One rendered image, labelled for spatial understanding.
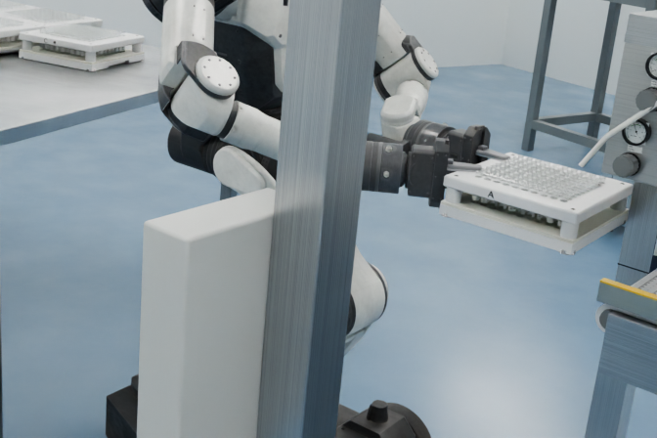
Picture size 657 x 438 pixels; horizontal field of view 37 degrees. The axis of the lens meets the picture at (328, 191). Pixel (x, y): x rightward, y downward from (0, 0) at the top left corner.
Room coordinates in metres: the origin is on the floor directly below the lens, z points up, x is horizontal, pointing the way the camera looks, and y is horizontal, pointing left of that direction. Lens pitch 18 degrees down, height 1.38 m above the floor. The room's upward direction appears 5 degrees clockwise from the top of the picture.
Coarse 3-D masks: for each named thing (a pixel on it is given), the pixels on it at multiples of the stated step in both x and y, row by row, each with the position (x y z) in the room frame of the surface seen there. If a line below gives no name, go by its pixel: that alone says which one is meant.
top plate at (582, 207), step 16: (496, 160) 1.72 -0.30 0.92; (448, 176) 1.59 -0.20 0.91; (464, 176) 1.60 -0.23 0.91; (464, 192) 1.57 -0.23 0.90; (480, 192) 1.55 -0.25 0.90; (496, 192) 1.53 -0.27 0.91; (512, 192) 1.53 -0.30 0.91; (528, 192) 1.54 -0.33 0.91; (592, 192) 1.58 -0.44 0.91; (608, 192) 1.59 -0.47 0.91; (624, 192) 1.61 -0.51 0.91; (528, 208) 1.50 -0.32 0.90; (544, 208) 1.48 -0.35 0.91; (560, 208) 1.47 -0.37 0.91; (576, 208) 1.48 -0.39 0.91; (592, 208) 1.50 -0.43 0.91; (576, 224) 1.45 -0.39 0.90
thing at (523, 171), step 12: (504, 168) 1.64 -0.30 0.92; (516, 168) 1.64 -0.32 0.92; (528, 168) 1.65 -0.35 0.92; (540, 168) 1.67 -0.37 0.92; (552, 168) 1.67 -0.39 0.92; (516, 180) 1.59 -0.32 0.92; (528, 180) 1.59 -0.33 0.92; (540, 180) 1.59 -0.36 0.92; (552, 180) 1.59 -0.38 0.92; (564, 180) 1.60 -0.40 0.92; (576, 180) 1.62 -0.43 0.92; (588, 180) 1.62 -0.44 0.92; (564, 192) 1.54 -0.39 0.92
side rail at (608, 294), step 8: (600, 288) 1.38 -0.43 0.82; (608, 288) 1.37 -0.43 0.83; (616, 288) 1.36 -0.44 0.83; (600, 296) 1.37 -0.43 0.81; (608, 296) 1.37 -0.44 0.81; (616, 296) 1.36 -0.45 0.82; (624, 296) 1.35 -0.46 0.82; (632, 296) 1.35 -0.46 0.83; (640, 296) 1.34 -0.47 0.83; (608, 304) 1.37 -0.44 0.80; (616, 304) 1.36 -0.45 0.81; (624, 304) 1.35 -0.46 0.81; (632, 304) 1.34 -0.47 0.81; (640, 304) 1.34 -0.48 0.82; (648, 304) 1.33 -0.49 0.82; (656, 304) 1.32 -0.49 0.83; (632, 312) 1.34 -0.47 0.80; (640, 312) 1.34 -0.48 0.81; (648, 312) 1.33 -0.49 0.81; (656, 312) 1.32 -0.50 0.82; (656, 320) 1.32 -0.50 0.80
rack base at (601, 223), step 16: (448, 208) 1.58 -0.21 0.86; (464, 208) 1.56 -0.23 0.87; (480, 208) 1.57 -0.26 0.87; (608, 208) 1.64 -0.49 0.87; (480, 224) 1.54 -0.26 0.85; (496, 224) 1.53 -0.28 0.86; (512, 224) 1.51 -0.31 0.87; (528, 224) 1.51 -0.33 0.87; (544, 224) 1.52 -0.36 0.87; (592, 224) 1.54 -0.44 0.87; (608, 224) 1.57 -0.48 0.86; (528, 240) 1.49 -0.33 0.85; (544, 240) 1.48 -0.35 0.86; (560, 240) 1.46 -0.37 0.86; (576, 240) 1.46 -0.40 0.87; (592, 240) 1.52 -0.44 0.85
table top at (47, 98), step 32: (0, 64) 2.55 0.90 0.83; (32, 64) 2.59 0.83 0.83; (128, 64) 2.71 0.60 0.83; (0, 96) 2.20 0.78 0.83; (32, 96) 2.23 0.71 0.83; (64, 96) 2.26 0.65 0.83; (96, 96) 2.29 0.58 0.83; (128, 96) 2.32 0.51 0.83; (0, 128) 1.93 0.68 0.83; (32, 128) 2.00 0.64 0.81; (64, 128) 2.10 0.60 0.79
